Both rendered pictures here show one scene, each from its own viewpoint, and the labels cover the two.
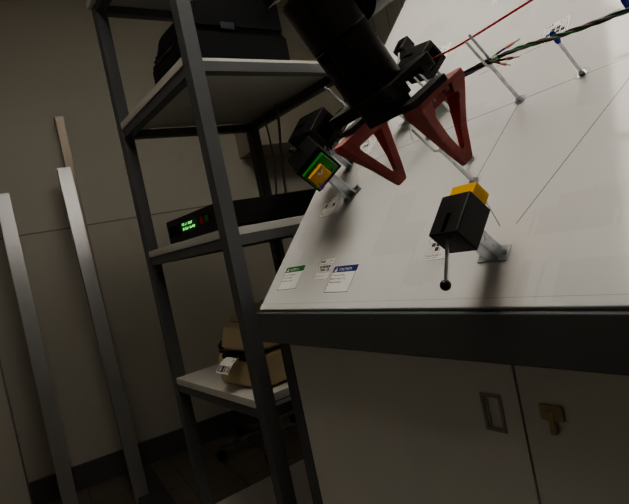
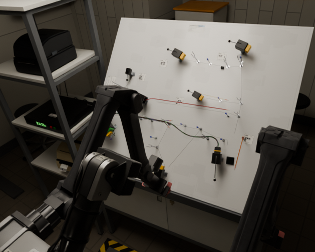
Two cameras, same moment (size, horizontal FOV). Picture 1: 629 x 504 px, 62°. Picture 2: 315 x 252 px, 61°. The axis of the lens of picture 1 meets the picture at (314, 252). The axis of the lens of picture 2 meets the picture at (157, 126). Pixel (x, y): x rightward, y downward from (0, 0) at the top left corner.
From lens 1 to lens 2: 114 cm
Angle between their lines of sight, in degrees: 41
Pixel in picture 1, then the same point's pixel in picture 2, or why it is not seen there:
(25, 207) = not seen: outside the picture
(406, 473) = (133, 202)
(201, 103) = (56, 100)
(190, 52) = (50, 82)
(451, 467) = (146, 203)
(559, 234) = (178, 174)
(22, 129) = not seen: outside the picture
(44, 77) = not seen: outside the picture
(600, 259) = (185, 184)
